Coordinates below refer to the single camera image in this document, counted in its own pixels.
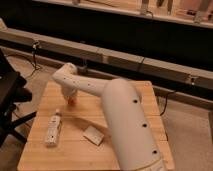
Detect red orange pepper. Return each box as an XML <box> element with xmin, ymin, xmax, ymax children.
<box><xmin>68</xmin><ymin>97</ymin><xmax>76</xmax><ymax>105</ymax></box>

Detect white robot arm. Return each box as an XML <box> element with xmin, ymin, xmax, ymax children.
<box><xmin>53</xmin><ymin>63</ymin><xmax>167</xmax><ymax>171</ymax></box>

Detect white sponge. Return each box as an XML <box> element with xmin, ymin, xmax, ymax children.
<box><xmin>83</xmin><ymin>126</ymin><xmax>104</xmax><ymax>146</ymax></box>

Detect black chair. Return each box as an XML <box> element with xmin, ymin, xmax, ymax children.
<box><xmin>0</xmin><ymin>49</ymin><xmax>36</xmax><ymax>147</ymax></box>

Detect wooden table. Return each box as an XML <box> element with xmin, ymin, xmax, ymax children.
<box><xmin>17</xmin><ymin>80</ymin><xmax>176</xmax><ymax>171</ymax></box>

